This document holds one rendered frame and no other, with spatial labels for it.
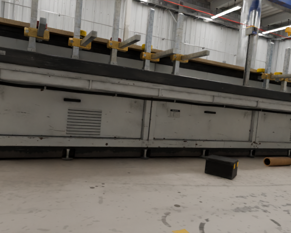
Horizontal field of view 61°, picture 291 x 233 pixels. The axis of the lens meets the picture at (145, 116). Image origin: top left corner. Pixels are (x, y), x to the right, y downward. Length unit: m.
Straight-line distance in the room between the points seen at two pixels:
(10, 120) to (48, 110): 0.24
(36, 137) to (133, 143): 0.73
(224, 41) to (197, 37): 1.53
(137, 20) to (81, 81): 8.37
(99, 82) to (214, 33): 10.37
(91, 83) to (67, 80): 0.16
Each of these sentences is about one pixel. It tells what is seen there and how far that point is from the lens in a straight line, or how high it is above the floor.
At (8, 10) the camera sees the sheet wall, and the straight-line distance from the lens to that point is 9.12.
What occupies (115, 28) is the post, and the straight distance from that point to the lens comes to 1.76.
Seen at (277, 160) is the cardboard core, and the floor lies 0.06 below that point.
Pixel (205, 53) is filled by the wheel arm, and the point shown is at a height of 0.83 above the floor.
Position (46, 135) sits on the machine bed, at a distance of 1.89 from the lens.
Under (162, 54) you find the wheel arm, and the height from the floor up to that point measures 0.80.
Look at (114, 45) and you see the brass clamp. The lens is 1.72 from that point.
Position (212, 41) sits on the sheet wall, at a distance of 11.73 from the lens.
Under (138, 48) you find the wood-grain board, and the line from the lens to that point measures 1.97.
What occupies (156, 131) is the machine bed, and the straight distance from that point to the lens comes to 2.14.
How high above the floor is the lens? 0.46
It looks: 3 degrees down
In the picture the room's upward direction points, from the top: 5 degrees clockwise
